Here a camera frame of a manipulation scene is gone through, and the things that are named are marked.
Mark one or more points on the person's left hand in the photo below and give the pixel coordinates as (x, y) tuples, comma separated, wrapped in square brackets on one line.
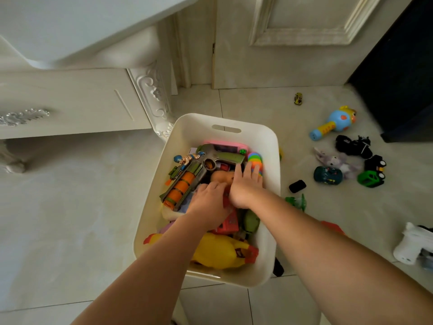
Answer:
[(206, 209)]

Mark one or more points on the person's right hand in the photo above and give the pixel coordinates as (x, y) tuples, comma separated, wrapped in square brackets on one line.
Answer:
[(245, 192)]

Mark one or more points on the person's right middle finger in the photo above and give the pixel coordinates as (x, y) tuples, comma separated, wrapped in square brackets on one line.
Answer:
[(248, 170)]

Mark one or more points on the person's left fingers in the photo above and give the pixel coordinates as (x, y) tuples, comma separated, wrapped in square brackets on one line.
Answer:
[(213, 189)]

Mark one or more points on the person's left forearm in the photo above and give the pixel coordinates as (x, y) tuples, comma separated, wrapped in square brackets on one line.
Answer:
[(149, 274)]

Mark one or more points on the person's right forearm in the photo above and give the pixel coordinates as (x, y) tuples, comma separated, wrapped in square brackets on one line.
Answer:
[(331, 263)]

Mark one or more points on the orange doll toy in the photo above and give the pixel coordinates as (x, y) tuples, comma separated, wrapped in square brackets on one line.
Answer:
[(221, 177)]

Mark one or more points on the green and orange toy gun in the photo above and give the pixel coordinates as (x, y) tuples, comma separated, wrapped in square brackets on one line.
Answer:
[(184, 187)]

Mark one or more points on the pink toy case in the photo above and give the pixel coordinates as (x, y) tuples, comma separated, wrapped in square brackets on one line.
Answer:
[(225, 146)]

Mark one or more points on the red toy vehicle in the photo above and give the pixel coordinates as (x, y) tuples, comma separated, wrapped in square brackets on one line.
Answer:
[(230, 225)]

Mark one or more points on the small blue robot figure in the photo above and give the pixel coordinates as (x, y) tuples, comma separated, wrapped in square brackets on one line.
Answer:
[(184, 159)]

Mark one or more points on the olive green round toy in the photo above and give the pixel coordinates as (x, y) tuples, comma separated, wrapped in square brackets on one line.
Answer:
[(251, 220)]

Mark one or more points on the small black toy car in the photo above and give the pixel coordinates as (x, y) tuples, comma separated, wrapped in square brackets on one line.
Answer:
[(297, 186)]

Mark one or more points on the green plastic toy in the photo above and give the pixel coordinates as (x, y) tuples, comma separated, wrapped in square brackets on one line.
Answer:
[(297, 202)]

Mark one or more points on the white plastic storage bin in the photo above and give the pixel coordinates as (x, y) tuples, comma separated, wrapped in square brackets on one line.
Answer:
[(189, 131)]

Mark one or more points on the yellow rubber chicken toy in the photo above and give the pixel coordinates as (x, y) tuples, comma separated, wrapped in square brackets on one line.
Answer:
[(220, 252)]

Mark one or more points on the dark teal toy car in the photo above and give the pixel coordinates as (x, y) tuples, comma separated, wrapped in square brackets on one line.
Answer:
[(327, 175)]

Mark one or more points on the grey plush rabbit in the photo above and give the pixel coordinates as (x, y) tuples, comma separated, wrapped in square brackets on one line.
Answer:
[(335, 162)]

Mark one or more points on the small yellow toy car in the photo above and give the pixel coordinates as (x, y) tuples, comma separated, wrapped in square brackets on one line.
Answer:
[(298, 99)]

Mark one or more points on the red plastic toy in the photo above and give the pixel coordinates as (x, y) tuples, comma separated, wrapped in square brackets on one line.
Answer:
[(333, 228)]

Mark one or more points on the blue and yellow toy hammer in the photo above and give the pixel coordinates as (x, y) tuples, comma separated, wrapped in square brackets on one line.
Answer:
[(340, 120)]

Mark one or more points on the black toy motorcycle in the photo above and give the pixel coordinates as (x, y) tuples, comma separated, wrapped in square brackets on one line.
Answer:
[(353, 147)]

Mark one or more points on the cream panelled door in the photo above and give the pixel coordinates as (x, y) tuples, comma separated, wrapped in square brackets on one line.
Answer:
[(287, 64)]

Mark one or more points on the green toy truck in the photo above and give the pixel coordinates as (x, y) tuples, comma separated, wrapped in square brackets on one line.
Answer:
[(370, 179)]

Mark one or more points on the black toy truck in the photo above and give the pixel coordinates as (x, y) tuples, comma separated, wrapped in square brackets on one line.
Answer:
[(374, 163)]

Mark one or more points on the white ornate cabinet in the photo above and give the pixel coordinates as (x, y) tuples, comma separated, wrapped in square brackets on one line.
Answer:
[(67, 98)]

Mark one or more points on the dark furniture panel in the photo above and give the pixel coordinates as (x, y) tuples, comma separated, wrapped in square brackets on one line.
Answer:
[(399, 81)]

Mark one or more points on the white toy gun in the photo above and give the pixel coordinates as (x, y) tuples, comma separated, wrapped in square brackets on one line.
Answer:
[(411, 245)]

